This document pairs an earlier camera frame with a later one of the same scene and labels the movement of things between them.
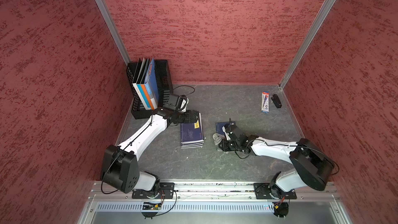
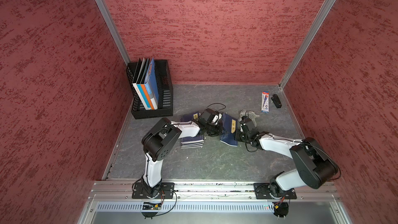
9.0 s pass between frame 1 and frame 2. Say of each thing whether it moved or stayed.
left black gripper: moved
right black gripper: moved
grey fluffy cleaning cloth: moved
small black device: stayed
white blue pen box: stayed
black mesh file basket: stayed
